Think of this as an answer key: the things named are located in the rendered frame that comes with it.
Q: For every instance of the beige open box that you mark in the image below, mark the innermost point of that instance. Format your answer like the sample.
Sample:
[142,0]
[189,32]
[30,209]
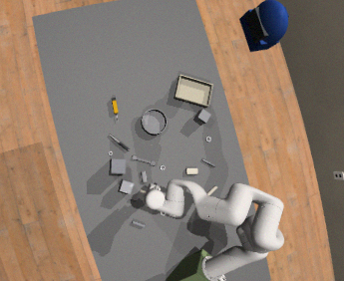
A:
[193,91]

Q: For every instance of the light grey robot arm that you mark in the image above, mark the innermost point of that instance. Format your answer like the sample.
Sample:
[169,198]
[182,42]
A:
[231,210]

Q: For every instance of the grey combination wrench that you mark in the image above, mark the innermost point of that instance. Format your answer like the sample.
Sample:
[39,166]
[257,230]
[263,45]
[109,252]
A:
[151,162]

